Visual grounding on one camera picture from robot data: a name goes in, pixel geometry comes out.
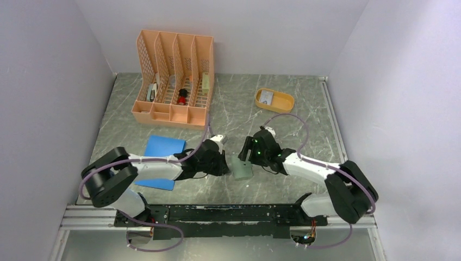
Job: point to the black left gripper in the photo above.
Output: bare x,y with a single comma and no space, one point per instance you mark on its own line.
222,168

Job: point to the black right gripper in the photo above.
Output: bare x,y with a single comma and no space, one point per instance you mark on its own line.
250,143

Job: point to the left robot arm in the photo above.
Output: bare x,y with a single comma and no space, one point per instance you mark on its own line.
108,179

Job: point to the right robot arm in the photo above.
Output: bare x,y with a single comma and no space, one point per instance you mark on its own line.
349,194

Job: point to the silver VIP card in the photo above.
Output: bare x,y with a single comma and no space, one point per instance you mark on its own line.
266,97

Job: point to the yellow oval tray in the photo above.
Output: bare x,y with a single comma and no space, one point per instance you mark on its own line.
281,103

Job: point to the red black small bottle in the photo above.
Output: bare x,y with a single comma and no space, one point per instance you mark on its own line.
183,93

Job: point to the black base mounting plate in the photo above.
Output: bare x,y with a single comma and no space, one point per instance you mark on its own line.
228,220

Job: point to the pale green eraser block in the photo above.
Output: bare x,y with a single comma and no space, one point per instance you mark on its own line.
205,83

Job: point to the orange plastic file organizer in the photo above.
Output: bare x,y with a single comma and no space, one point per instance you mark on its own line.
175,61

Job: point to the white grey utility knife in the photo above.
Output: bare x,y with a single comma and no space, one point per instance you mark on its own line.
152,92

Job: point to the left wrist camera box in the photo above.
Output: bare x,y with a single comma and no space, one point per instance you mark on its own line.
219,139

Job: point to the aluminium table edge rail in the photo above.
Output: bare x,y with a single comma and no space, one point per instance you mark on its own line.
333,119

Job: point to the aluminium front frame rail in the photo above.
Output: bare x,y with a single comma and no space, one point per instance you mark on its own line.
89,218

